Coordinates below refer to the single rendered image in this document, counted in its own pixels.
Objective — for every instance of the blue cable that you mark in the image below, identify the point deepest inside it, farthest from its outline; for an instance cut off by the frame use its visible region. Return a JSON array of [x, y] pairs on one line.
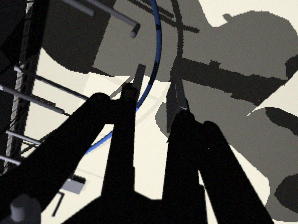
[[154, 72]]

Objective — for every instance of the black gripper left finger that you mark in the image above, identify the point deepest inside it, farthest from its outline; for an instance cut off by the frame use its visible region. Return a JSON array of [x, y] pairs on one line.
[[28, 189]]

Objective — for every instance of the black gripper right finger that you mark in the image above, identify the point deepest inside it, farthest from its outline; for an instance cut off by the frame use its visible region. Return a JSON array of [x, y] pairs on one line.
[[231, 194]]

